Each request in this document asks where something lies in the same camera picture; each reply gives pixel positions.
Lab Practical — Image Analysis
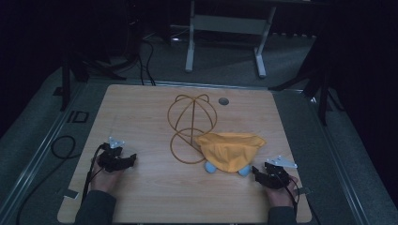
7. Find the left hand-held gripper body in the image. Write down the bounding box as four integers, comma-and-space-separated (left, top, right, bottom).
97, 136, 126, 173

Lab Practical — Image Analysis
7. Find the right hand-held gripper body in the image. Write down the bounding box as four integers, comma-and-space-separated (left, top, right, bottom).
264, 155, 299, 190

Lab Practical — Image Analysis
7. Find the orange cloth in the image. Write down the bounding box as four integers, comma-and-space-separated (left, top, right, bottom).
193, 131, 268, 178

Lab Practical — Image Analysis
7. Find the yellow wire hat stand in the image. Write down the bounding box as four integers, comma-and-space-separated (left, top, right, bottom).
166, 93, 219, 165

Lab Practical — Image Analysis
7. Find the person's right hand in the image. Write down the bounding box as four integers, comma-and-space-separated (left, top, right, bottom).
265, 175, 300, 208

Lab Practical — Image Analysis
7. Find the person's left hand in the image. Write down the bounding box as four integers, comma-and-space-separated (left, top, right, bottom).
90, 168, 124, 193

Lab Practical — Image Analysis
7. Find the grey tape piece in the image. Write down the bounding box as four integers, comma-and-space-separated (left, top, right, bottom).
63, 188, 80, 201
294, 186, 313, 197

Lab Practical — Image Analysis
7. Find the black stand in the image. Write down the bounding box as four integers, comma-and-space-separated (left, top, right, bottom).
268, 43, 345, 127
60, 43, 128, 113

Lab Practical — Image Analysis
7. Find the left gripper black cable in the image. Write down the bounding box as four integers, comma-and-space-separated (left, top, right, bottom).
81, 143, 106, 203

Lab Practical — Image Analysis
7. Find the black looped floor cable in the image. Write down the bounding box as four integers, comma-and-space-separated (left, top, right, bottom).
15, 134, 78, 225

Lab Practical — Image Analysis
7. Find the metal floor rail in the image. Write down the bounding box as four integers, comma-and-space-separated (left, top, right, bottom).
88, 79, 314, 95
0, 82, 92, 221
301, 90, 372, 225

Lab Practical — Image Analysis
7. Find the black background cable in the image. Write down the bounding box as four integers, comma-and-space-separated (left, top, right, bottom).
136, 52, 145, 86
142, 39, 157, 87

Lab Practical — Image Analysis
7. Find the white desk frame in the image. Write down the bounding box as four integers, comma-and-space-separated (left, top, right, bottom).
184, 0, 278, 80

